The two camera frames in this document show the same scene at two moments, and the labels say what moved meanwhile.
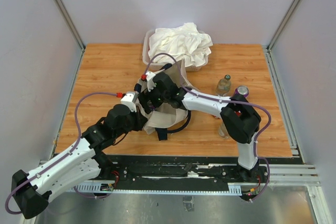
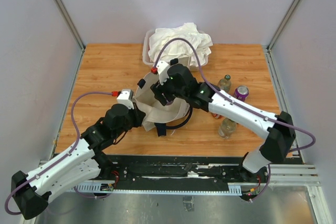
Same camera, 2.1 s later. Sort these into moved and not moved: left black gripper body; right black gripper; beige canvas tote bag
Moved: beige canvas tote bag; right black gripper
Not moved: left black gripper body
